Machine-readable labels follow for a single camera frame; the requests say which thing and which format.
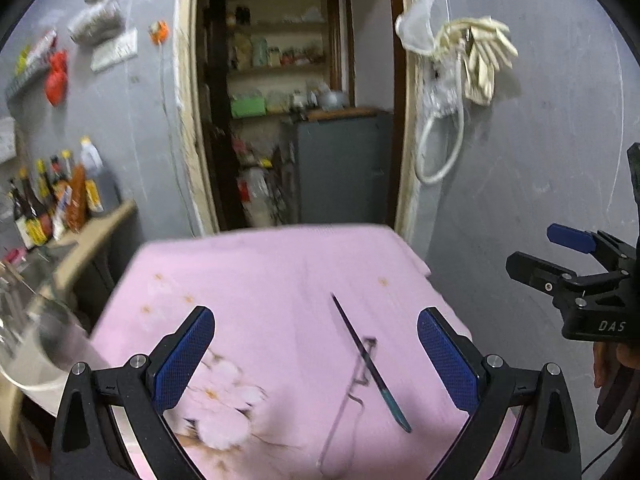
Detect grey cabinet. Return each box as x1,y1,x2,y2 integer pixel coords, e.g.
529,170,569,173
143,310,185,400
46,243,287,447
280,110,396,226

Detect clear bag of dried goods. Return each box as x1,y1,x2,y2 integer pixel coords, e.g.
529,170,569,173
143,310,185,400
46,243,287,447
67,0,123,43

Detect wooden door frame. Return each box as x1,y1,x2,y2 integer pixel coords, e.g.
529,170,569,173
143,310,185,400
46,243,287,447
172,0,436,236

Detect red plastic bag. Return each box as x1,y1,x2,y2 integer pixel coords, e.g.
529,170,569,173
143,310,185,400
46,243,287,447
45,50,70,107

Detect person's right hand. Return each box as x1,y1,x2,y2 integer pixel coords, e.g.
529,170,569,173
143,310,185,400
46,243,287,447
592,342,640,388

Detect beige kitchen counter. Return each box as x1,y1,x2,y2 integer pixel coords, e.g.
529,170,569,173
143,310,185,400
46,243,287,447
0,200,138,461

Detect clear plastic bag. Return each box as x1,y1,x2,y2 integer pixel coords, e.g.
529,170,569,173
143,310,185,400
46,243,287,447
422,57,466,118

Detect white seasoning packet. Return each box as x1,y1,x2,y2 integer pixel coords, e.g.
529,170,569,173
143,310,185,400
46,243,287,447
52,185,71,241

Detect white cord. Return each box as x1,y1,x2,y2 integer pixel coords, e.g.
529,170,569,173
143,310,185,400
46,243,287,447
159,42,193,233

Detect pink floral tablecloth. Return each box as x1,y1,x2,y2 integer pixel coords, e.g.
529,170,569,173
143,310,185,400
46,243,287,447
87,222,521,480

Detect row of sauce bottles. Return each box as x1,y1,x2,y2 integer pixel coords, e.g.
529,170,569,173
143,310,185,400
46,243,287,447
7,136,121,251

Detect wooden shelf unit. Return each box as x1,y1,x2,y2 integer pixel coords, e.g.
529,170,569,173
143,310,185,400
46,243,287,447
225,0,346,111

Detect cream rubber gloves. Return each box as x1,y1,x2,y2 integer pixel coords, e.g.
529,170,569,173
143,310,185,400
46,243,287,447
434,16,519,107

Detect white plastic jug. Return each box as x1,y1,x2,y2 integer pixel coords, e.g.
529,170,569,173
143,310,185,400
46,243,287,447
240,167,273,228

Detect white mesh bag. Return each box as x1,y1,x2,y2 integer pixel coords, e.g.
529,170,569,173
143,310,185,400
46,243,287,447
395,0,438,53

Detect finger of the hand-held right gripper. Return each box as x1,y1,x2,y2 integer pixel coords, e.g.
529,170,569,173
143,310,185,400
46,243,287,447
546,224,633,271
506,251,628,306

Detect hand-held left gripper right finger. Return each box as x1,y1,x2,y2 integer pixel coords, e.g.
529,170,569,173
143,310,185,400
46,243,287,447
417,306,583,480

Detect grey wall rack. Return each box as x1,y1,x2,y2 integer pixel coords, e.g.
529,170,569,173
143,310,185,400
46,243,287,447
5,55,56,103

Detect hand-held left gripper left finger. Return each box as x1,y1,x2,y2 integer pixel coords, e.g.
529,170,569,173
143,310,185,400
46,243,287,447
49,305,216,480

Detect dark chopstick with teal end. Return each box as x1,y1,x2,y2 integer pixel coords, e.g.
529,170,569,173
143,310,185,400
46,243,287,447
330,293,413,433

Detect white plastic utensil basket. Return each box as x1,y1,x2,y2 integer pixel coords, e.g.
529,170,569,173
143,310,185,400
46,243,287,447
0,260,116,416

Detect orange sauce pouch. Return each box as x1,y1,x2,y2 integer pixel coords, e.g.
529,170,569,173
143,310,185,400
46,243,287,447
65,164,88,233

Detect green box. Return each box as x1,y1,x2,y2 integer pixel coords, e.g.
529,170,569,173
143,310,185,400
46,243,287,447
230,96,267,118

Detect white power strip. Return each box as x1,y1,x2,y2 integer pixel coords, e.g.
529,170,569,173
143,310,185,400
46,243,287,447
91,29,139,72

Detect white hose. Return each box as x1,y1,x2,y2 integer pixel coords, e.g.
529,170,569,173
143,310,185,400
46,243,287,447
414,105,466,184

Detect red white packet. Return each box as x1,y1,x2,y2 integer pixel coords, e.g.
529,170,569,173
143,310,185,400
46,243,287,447
25,27,58,68

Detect wooden cutting board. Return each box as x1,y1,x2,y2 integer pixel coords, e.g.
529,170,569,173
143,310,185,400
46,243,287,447
305,107,386,122

